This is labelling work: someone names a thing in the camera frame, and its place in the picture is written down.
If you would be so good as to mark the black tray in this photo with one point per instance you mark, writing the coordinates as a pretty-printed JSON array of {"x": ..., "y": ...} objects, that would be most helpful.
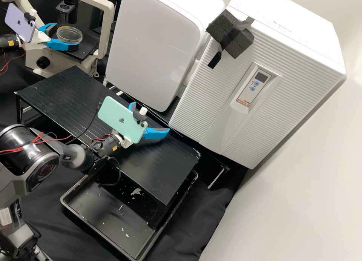
[{"x": 113, "y": 221}]

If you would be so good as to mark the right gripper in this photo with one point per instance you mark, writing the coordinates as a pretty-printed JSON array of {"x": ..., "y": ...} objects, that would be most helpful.
[{"x": 124, "y": 141}]

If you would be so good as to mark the left wrist camera phone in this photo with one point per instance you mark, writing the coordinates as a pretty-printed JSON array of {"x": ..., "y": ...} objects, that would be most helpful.
[{"x": 19, "y": 22}]

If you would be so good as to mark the petri dish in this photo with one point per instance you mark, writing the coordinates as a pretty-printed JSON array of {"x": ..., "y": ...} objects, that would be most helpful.
[{"x": 69, "y": 34}]

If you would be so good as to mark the wrist camera phone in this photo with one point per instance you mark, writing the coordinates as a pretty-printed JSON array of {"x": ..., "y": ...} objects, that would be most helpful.
[
  {"x": 121, "y": 119},
  {"x": 19, "y": 22}
]

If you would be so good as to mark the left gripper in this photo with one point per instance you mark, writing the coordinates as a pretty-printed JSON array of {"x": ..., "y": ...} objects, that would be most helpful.
[{"x": 42, "y": 39}]

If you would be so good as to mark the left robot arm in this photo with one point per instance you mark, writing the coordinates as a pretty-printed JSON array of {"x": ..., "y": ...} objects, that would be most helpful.
[{"x": 11, "y": 41}]

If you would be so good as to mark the white box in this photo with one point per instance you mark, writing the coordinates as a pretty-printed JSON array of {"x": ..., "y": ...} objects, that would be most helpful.
[{"x": 152, "y": 46}]

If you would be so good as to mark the incubator door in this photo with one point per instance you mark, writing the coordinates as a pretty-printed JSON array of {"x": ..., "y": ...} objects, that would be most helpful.
[{"x": 203, "y": 108}]

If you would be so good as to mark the white incubator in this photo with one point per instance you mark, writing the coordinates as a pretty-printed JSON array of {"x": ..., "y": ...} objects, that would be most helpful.
[{"x": 282, "y": 12}]

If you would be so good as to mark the black platform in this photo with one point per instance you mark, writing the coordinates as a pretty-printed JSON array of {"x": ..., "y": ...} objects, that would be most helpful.
[
  {"x": 84, "y": 102},
  {"x": 209, "y": 164}
]

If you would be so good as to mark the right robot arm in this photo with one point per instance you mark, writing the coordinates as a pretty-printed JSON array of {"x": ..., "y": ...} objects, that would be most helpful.
[{"x": 28, "y": 156}]

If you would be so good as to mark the right wrist camera phone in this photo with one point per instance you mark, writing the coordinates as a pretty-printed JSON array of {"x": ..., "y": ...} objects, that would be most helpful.
[{"x": 121, "y": 119}]

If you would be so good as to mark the cream microscope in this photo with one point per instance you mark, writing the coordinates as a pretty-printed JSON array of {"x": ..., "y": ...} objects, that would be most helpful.
[{"x": 106, "y": 17}]

